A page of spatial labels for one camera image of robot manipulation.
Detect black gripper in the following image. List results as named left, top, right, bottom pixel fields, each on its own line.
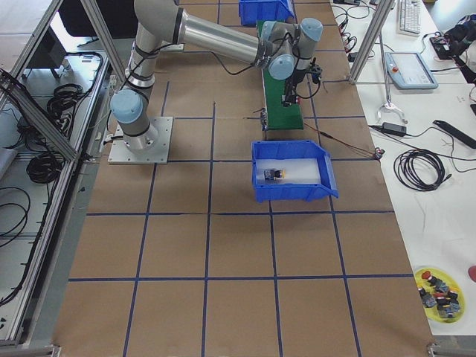
left=283, top=57, right=322, bottom=100

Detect aluminium frame post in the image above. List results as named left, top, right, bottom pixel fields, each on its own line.
left=348, top=0, right=393, bottom=84

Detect white foam pad destination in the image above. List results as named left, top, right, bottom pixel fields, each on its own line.
left=254, top=158, right=321, bottom=185

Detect black power adapter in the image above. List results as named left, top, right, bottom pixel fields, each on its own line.
left=382, top=122, right=407, bottom=137

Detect green conveyor belt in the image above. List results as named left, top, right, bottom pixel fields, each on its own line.
left=258, top=21, right=303, bottom=131

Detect blue bin with buttons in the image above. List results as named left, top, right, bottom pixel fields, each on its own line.
left=239, top=0, right=295, bottom=26

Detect coiled black cable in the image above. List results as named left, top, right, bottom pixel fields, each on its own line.
left=393, top=148, right=453, bottom=193

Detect yellow push button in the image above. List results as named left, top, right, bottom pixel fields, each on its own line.
left=263, top=169, right=285, bottom=181

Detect empty blue bin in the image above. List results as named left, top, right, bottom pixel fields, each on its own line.
left=251, top=140, right=339, bottom=202

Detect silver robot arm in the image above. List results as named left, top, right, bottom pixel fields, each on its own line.
left=110, top=1, right=323, bottom=152

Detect teach pendant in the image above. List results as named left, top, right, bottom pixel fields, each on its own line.
left=384, top=52, right=439, bottom=90

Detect yellow plate of buttons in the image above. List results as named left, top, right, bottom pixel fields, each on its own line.
left=414, top=267, right=466, bottom=324

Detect white keyboard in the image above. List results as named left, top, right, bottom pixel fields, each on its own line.
left=396, top=0, right=421, bottom=36

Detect red black conveyor wires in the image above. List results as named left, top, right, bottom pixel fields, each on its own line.
left=304, top=124, right=384, bottom=161

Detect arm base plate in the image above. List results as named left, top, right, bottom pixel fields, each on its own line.
left=109, top=116, right=173, bottom=164

